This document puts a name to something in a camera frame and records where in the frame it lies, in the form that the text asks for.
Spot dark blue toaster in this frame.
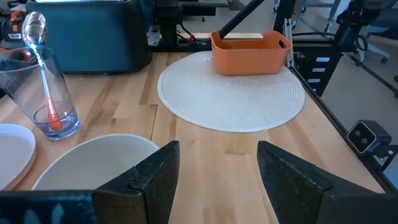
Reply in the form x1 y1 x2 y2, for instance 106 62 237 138
25 0 153 75

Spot white round woven placemat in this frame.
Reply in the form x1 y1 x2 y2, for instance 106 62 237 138
157 50 306 134

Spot grey office chair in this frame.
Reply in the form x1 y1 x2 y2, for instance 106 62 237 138
357 7 398 65

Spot metal spoon with orange handle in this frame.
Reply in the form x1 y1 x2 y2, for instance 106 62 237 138
21 11 63 131

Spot black labelled drawer cabinet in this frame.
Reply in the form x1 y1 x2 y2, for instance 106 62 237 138
292 43 343 97

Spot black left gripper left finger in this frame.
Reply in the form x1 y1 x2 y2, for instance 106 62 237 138
91 140 181 224

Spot orange and black power tool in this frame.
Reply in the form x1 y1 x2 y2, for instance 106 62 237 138
0 10 27 42

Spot black table-level camera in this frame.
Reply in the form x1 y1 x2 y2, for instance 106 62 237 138
346 119 394 157

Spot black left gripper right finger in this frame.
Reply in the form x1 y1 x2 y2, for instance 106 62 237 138
256 140 385 224

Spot white ceramic bowl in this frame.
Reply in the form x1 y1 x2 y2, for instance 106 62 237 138
32 133 160 191

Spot orange plastic basket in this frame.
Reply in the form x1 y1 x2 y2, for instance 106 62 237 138
210 29 293 77

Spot cream round plate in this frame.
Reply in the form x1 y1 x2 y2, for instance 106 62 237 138
0 123 37 191

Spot clear drinking glass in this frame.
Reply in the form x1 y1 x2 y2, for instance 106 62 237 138
0 46 81 141

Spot red and black power cable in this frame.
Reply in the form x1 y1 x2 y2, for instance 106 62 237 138
179 23 197 44

